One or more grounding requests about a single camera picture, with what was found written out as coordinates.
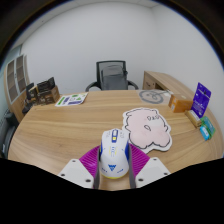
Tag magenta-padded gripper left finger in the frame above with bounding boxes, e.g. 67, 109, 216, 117
57, 145, 102, 190

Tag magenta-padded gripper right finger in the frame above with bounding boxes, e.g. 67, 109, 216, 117
127, 143, 172, 189

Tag white computer mouse blue accents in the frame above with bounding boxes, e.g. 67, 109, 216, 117
99, 128, 131, 180

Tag pink sheep-shaped mouse pad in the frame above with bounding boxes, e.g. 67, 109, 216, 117
121, 106, 173, 155

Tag tan flat box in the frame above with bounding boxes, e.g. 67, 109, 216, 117
184, 109, 203, 129

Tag white printed leaflet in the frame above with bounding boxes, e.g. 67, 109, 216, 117
54, 92, 89, 108

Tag green small box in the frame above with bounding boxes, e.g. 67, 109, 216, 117
200, 115, 216, 136

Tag orange cardboard box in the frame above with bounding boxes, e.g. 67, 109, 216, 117
168, 93, 194, 114

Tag black sofa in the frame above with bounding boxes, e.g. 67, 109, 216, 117
0, 111, 18, 158

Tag brown cardboard box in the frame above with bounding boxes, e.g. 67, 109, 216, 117
36, 85, 61, 106

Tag purple upright package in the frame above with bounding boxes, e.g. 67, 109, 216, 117
190, 82, 212, 119

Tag small dark box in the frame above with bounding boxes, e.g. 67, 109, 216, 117
28, 88, 39, 102

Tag wooden side desk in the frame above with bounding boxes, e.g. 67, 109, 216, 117
142, 70, 198, 101

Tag black cardboard box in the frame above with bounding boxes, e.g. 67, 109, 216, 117
35, 76, 56, 95

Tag black chair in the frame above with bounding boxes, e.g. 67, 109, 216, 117
21, 82, 36, 116

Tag grey mesh office chair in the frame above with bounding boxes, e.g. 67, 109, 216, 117
84, 60, 139, 93

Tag wooden shelf cabinet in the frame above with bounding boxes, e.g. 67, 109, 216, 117
3, 54, 31, 123

